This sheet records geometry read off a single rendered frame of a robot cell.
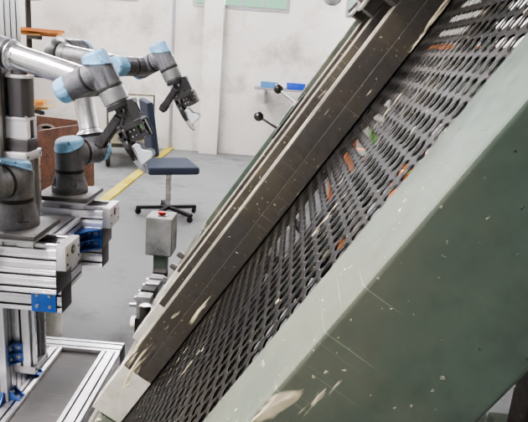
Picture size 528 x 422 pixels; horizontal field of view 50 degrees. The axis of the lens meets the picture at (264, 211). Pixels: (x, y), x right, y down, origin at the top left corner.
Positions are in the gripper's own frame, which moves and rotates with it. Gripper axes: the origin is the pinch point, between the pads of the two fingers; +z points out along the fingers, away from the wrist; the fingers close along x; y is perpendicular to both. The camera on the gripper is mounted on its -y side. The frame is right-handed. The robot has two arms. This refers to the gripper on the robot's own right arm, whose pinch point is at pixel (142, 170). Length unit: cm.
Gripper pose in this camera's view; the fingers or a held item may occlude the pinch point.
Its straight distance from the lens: 169.4
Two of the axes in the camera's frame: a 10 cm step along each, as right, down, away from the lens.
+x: 0.4, -2.7, 9.6
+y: 9.2, -3.7, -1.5
